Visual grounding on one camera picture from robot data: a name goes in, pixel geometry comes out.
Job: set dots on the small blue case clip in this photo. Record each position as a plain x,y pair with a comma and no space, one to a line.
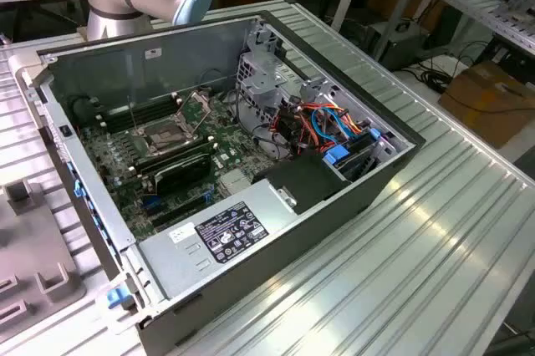
77,189

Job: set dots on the blue case latch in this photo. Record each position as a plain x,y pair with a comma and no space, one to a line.
119,296

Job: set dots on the silver chipset heat sink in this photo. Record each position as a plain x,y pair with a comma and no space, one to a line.
234,184

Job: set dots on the black expansion slot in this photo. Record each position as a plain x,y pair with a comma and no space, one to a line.
181,219
175,210

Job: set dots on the metal drive cage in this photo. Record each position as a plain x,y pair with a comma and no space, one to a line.
259,80

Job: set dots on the open PC case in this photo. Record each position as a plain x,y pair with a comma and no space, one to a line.
317,226

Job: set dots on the black case fan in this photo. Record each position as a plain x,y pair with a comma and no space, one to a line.
79,106

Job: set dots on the blue disk carrier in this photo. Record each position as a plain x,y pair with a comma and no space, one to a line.
336,155

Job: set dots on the brown cardboard box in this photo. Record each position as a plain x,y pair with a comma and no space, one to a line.
489,101

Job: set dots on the grey power supply unit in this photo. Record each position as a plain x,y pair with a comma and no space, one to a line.
188,255

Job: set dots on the green motherboard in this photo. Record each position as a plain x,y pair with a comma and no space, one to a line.
234,138

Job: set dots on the black box under table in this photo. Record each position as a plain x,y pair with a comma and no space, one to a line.
397,44

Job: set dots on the pale case corner bracket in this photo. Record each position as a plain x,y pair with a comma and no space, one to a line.
25,64

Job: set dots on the CPU socket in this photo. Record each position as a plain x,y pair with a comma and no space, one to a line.
163,138

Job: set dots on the grey parts rack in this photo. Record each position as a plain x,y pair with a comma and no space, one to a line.
33,247

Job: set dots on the black plastic shroud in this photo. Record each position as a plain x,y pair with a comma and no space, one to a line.
301,176

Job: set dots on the black graphics card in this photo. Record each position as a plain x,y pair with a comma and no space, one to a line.
184,176

